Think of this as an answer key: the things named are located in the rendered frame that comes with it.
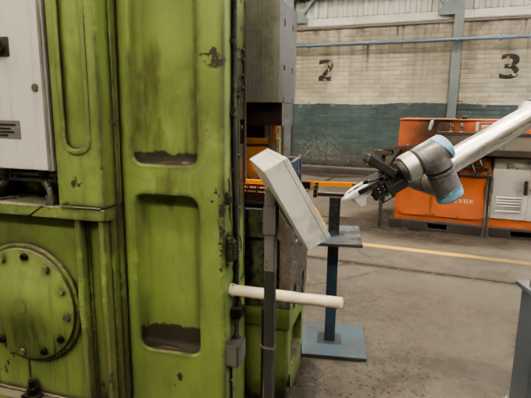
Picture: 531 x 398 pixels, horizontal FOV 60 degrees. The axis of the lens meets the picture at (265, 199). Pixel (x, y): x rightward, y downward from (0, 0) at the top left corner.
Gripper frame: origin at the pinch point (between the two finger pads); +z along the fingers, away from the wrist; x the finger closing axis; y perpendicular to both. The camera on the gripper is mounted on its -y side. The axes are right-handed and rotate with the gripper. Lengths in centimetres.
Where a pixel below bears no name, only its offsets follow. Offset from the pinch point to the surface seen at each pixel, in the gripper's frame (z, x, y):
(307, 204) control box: 12.6, -7.7, -6.3
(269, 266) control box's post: 32.1, 8.3, 10.7
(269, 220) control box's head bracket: 24.3, 8.0, -3.1
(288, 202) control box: 17.5, -7.7, -9.8
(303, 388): 49, 61, 95
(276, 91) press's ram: -5, 51, -36
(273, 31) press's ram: -15, 51, -57
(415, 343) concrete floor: -17, 95, 132
